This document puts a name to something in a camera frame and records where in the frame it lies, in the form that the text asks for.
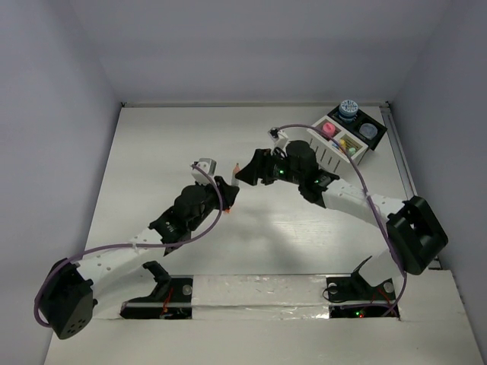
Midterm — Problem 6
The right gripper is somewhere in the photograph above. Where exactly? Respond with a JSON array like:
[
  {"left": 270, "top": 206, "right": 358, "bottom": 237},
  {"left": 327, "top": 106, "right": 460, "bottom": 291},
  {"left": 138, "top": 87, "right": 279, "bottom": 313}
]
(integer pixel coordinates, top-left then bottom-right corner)
[{"left": 234, "top": 148, "right": 303, "bottom": 186}]

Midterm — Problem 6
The orange marker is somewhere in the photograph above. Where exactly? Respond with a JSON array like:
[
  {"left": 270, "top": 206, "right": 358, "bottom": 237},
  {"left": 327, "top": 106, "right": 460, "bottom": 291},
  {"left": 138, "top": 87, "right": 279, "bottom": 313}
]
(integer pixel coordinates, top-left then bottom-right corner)
[{"left": 231, "top": 163, "right": 240, "bottom": 187}]

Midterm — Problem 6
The pink cap bottle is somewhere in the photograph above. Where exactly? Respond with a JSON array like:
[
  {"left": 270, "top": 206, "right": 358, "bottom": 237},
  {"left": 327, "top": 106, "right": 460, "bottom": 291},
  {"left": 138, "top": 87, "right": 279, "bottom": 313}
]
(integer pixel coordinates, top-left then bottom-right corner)
[{"left": 322, "top": 122, "right": 336, "bottom": 138}]

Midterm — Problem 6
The blue lid jar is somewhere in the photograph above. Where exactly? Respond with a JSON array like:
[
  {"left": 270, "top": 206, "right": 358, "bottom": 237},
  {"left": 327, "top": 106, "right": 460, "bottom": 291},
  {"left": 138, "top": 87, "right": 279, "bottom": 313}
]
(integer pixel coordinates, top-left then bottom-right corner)
[{"left": 338, "top": 100, "right": 359, "bottom": 122}]

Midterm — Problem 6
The clear jar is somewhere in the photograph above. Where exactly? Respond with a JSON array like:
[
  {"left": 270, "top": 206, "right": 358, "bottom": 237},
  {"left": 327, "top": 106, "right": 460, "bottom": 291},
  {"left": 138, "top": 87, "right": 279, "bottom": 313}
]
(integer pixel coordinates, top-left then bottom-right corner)
[{"left": 359, "top": 122, "right": 378, "bottom": 140}]

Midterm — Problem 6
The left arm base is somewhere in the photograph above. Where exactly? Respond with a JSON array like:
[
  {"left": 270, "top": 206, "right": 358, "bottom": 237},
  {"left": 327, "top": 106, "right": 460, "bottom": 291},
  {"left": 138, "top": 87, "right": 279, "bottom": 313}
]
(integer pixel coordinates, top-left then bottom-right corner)
[{"left": 119, "top": 261, "right": 193, "bottom": 320}]

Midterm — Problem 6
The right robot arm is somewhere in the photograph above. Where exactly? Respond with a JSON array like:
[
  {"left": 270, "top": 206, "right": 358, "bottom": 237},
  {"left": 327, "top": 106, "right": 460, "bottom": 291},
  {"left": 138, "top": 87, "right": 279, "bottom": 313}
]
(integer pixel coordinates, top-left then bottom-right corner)
[{"left": 235, "top": 141, "right": 448, "bottom": 298}]

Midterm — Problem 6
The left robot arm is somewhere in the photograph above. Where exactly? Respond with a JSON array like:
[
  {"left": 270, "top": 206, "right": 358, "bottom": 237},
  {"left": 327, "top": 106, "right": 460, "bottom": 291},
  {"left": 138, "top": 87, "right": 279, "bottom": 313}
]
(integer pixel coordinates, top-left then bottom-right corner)
[{"left": 33, "top": 173, "right": 240, "bottom": 339}]

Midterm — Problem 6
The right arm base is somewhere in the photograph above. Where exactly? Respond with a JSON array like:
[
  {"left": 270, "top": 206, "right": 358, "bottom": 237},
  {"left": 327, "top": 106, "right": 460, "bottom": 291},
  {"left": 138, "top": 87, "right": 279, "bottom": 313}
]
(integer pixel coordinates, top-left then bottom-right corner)
[{"left": 322, "top": 256, "right": 399, "bottom": 319}]

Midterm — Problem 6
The black and white organizer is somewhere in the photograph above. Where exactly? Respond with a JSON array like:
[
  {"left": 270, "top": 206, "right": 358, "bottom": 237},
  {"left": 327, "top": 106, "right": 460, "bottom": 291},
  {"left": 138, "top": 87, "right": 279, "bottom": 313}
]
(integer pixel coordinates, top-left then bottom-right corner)
[{"left": 307, "top": 106, "right": 387, "bottom": 175}]

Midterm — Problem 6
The foil tape strip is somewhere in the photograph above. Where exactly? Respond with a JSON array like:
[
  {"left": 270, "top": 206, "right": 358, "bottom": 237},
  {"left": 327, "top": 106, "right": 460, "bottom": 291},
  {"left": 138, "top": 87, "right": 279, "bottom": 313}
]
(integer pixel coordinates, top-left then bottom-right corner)
[{"left": 191, "top": 275, "right": 329, "bottom": 321}]

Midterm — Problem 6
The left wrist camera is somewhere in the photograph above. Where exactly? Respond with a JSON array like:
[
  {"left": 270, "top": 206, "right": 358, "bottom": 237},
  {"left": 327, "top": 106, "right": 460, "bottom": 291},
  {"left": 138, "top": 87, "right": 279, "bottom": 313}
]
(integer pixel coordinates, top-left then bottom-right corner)
[{"left": 191, "top": 158, "right": 217, "bottom": 185}]

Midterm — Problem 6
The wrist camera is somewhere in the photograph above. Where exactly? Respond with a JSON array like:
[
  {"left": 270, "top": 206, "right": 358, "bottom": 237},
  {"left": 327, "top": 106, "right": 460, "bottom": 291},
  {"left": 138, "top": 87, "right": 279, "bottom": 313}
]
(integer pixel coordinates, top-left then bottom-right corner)
[
  {"left": 191, "top": 158, "right": 217, "bottom": 185},
  {"left": 268, "top": 128, "right": 289, "bottom": 151}
]

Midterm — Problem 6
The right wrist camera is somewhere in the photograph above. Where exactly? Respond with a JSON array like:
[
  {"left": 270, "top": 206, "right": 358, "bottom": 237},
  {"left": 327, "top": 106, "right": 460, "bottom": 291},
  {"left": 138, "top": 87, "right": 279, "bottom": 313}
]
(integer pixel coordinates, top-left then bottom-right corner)
[{"left": 268, "top": 128, "right": 289, "bottom": 151}]

